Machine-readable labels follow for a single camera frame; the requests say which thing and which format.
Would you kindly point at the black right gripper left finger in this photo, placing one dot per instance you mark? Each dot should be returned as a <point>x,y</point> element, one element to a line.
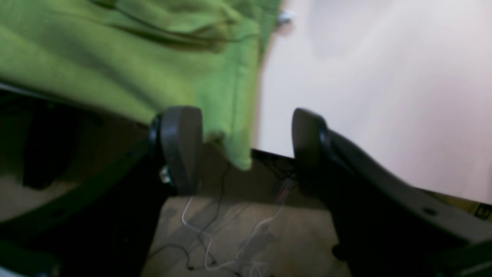
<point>105,227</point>

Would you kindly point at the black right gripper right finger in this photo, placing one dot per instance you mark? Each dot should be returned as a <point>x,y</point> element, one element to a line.
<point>385,227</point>

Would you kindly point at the green T-shirt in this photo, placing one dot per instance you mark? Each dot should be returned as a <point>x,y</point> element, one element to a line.
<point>136,58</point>

